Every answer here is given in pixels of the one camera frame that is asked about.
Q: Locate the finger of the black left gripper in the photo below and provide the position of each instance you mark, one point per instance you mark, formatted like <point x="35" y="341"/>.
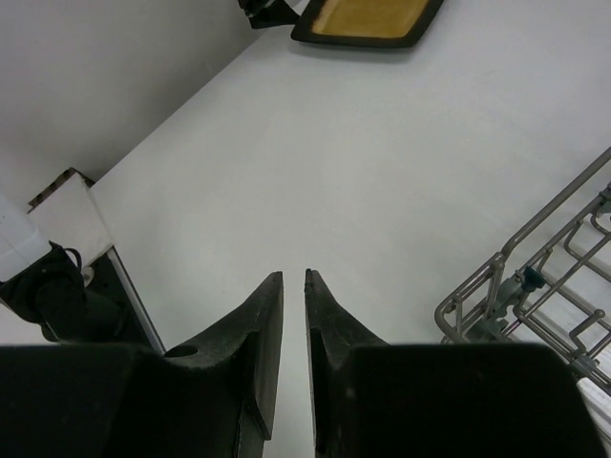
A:
<point x="265" y="14"/>

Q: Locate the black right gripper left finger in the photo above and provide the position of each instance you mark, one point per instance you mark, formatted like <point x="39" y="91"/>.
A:
<point x="211" y="396"/>

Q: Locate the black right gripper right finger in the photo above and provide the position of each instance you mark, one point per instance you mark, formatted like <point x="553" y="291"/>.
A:
<point x="375" y="399"/>

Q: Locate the square yellow brown plate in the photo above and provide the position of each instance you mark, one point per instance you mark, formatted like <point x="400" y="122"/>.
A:
<point x="376" y="24"/>

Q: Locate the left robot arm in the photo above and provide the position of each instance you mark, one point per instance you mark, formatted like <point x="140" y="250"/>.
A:
<point x="42" y="283"/>

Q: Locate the grey wire dish rack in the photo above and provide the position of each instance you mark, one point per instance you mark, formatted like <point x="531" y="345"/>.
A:
<point x="549" y="284"/>

